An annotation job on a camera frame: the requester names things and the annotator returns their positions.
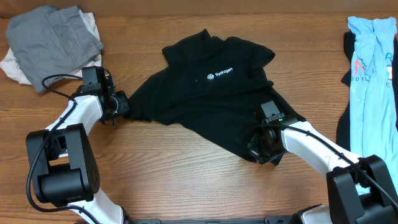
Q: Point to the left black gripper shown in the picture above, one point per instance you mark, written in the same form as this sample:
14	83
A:
107	117

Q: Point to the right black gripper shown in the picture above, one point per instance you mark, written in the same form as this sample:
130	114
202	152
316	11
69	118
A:
258	147

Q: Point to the black polo shirt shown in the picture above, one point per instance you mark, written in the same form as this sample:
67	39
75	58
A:
213	87

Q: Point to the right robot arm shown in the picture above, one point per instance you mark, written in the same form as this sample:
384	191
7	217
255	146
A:
360	189

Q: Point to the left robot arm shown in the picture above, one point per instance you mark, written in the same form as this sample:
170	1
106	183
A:
63	173

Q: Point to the black garment under pile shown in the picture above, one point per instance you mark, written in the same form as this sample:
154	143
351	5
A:
342	131

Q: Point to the grey folded trousers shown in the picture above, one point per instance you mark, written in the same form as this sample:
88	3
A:
50	44

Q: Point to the light blue t-shirt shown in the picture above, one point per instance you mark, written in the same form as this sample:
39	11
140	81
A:
372	105

